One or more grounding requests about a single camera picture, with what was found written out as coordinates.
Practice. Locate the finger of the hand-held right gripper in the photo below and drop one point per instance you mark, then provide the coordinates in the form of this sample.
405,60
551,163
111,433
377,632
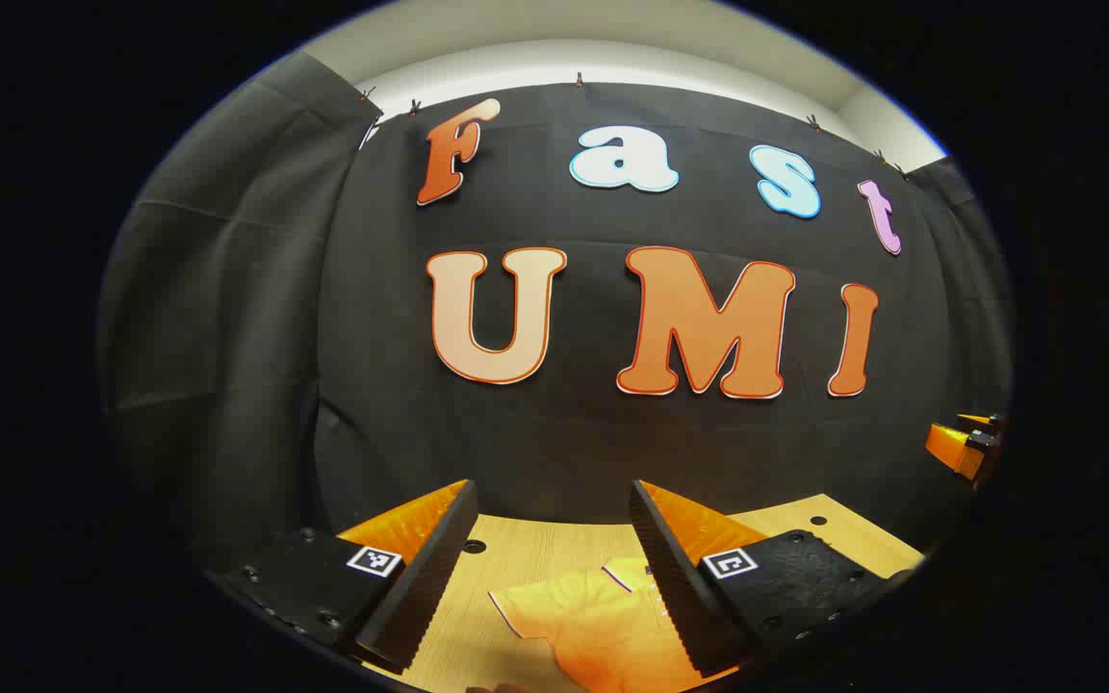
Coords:
957,450
983,421

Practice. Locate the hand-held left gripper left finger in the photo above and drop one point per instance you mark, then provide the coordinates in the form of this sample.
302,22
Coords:
434,577

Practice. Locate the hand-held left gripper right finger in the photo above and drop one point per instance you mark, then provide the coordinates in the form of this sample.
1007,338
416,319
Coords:
670,587

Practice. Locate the orange T-shirt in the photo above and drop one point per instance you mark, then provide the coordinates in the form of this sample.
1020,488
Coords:
603,626

